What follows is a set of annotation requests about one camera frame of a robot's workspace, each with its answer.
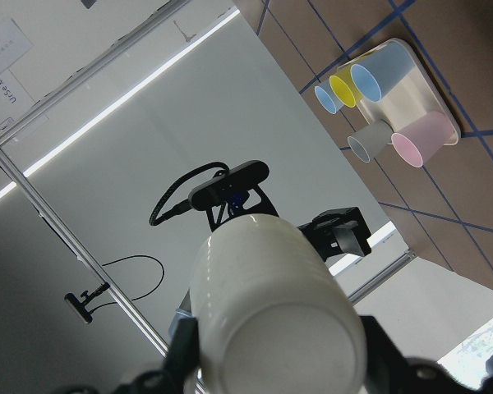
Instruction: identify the white plastic cup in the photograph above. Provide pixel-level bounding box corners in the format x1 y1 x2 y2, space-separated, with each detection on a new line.
190 214 366 393

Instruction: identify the black side camera on frame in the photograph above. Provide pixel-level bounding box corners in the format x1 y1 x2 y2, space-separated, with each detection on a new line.
64 282 110 324

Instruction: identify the pink plastic cup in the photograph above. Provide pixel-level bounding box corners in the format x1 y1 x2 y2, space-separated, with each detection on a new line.
391 111 454 168

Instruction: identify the blue plastic cup far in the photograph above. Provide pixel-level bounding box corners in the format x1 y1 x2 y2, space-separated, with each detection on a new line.
314 80 344 114

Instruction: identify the blue plastic cup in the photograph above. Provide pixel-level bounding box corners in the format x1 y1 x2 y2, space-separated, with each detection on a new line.
314 80 344 114
350 42 414 103

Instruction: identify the cream plastic tray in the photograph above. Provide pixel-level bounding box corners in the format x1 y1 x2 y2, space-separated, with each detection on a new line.
342 38 461 146

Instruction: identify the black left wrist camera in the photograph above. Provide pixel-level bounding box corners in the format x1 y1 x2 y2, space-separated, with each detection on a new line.
188 160 270 211

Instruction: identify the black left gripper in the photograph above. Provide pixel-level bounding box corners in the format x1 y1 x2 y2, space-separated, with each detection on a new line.
207 185 371 262

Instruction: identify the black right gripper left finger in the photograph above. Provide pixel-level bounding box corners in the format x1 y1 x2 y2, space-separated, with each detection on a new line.
114 318 200 393

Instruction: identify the yellow plastic cup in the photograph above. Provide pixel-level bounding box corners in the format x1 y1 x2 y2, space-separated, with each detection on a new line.
329 66 362 108

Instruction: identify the blue plastic cup near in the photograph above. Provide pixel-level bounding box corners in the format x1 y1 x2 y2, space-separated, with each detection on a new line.
350 42 414 103

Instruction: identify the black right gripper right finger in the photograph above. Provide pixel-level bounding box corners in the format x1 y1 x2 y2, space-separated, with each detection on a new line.
360 315 435 393

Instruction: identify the grey plastic cup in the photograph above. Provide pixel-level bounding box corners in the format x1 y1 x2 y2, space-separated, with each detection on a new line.
347 120 393 163

